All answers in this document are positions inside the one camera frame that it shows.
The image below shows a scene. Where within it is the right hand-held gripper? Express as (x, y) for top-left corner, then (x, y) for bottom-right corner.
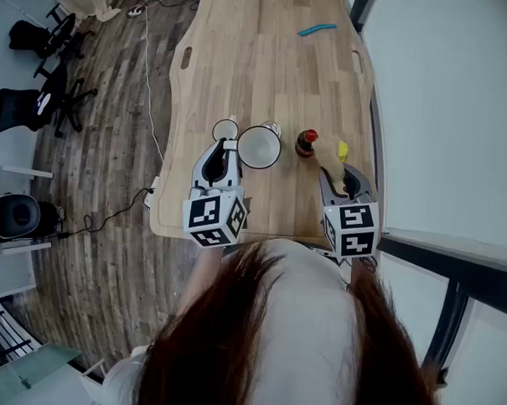
(315, 164), (382, 259)

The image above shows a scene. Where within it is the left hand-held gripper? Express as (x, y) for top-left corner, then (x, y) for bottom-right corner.
(180, 138), (253, 251)

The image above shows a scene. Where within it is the beige sponge cloth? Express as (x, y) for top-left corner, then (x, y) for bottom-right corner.
(311, 134), (350, 193)

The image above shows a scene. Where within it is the clear glass bowl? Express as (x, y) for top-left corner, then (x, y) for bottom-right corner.
(211, 116), (241, 144)

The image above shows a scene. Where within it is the white enamel mug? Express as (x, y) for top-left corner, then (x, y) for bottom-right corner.
(235, 124), (283, 171)

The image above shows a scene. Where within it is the person's left forearm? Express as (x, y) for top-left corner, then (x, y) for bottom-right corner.
(175, 244), (228, 323)

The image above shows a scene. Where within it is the person's right forearm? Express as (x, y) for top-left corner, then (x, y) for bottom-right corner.
(346, 254), (379, 292)

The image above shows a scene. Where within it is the brown bottle red cap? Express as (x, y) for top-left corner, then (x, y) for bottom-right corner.
(294, 128), (320, 158)

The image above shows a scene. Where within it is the white power adapter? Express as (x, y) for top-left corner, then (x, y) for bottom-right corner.
(142, 175), (162, 210)

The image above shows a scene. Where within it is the person's white shirt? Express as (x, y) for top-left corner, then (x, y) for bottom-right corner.
(101, 231), (365, 405)

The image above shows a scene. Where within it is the small white object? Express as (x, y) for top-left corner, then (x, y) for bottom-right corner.
(36, 91), (53, 117)

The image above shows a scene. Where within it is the white shelf unit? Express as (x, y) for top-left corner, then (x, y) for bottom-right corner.
(0, 163), (57, 261)

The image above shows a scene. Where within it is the black office chair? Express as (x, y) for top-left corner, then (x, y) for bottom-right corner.
(7, 10), (97, 82)
(0, 62), (100, 140)

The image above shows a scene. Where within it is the black slatted rack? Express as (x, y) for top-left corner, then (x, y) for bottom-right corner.
(0, 301), (36, 369)

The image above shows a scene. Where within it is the frosted glass desk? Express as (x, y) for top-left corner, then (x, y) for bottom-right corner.
(0, 340), (84, 405)

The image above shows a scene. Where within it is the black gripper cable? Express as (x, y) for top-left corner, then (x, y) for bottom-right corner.
(308, 245), (379, 272)

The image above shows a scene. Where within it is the white floor cable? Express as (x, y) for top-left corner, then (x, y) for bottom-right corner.
(133, 5), (173, 165)

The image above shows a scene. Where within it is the black floor cable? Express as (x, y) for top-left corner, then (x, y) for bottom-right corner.
(58, 183), (157, 244)

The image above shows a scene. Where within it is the black window frame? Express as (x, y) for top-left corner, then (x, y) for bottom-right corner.
(333, 0), (507, 392)

